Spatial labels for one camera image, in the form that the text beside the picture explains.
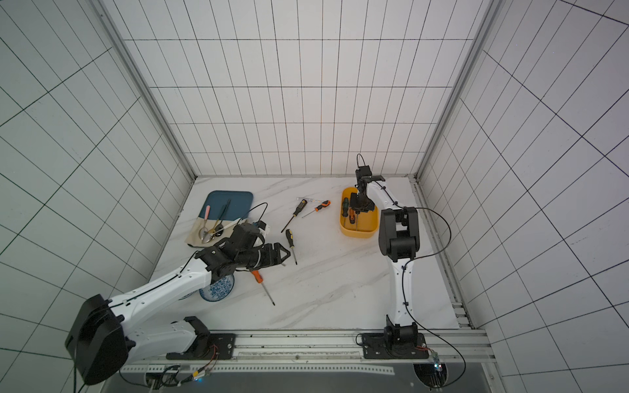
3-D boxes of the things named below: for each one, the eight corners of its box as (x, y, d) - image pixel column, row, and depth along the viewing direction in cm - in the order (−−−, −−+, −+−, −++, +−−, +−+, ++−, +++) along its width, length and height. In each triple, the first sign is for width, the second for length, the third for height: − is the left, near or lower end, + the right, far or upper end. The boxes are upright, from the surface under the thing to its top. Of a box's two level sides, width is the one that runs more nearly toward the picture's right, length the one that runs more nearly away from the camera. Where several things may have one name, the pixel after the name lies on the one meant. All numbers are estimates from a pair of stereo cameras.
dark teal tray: (199, 219, 106) (198, 217, 105) (210, 193, 116) (208, 190, 115) (250, 219, 106) (249, 217, 105) (256, 193, 116) (255, 190, 115)
